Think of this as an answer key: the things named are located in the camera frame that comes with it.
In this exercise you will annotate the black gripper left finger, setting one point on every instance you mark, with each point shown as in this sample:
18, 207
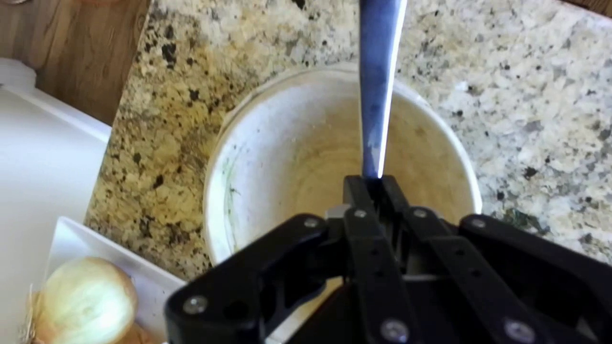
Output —
287, 280

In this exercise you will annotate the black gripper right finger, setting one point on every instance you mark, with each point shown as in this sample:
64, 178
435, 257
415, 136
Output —
498, 280

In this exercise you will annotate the cream ceramic bowl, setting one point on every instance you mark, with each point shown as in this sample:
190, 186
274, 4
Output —
299, 154

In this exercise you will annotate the large yellow onion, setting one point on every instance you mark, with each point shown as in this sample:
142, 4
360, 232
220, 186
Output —
87, 303

